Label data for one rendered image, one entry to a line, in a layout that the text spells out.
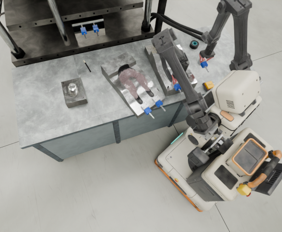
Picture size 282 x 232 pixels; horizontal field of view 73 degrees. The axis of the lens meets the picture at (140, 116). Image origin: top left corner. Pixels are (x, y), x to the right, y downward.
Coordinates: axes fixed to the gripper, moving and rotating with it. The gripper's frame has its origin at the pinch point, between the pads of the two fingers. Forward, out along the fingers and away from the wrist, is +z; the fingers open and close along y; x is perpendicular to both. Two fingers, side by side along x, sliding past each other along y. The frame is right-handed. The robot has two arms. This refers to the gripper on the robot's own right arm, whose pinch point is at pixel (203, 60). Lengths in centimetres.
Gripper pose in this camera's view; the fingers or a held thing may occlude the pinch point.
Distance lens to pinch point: 165.9
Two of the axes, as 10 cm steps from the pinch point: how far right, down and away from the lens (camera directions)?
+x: 3.4, 8.6, -3.9
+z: -0.5, 4.3, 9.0
